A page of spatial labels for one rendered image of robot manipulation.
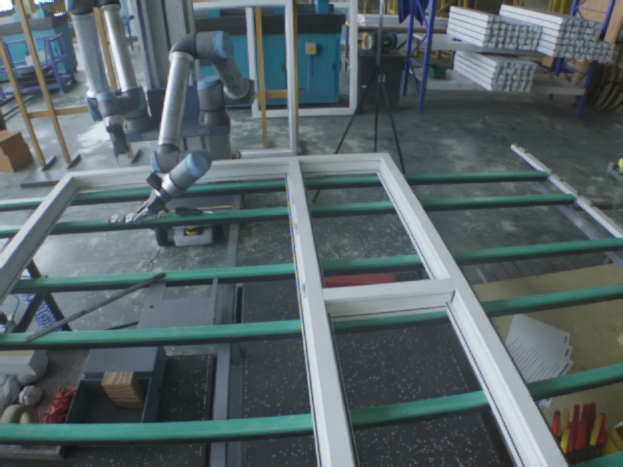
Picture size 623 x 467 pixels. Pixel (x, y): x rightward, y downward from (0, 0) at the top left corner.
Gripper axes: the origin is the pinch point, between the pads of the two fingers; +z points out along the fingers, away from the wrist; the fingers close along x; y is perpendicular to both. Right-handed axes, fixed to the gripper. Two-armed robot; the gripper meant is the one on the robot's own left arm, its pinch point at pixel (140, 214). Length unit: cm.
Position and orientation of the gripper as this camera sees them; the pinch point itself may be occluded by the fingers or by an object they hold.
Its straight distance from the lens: 161.2
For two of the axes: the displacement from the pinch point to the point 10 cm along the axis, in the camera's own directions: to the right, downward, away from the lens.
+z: -7.9, 5.5, 2.6
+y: 6.0, 5.9, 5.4
